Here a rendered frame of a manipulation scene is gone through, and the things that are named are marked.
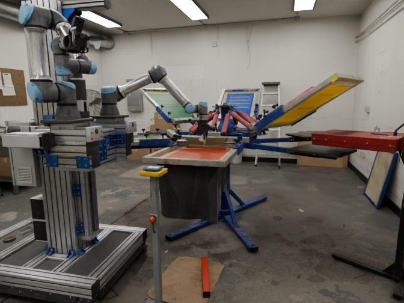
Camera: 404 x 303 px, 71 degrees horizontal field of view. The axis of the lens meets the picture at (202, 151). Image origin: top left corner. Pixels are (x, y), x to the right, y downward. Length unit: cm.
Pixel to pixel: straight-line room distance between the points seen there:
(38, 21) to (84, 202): 122
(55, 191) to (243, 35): 528
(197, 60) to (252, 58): 125
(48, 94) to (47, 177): 71
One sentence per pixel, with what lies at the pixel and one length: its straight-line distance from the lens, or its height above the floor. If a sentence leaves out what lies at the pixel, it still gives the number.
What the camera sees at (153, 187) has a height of 84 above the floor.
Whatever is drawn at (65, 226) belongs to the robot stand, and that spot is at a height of 46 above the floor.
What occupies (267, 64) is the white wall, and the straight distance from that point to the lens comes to 650.
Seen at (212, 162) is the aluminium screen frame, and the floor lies 98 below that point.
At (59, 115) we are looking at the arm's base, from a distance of 195.
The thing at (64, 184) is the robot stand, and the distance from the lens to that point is 229.
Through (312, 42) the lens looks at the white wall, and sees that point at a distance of 657.
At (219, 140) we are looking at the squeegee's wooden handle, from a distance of 239.
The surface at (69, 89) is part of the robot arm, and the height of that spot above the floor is 144.
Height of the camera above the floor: 136
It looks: 10 degrees down
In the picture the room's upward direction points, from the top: straight up
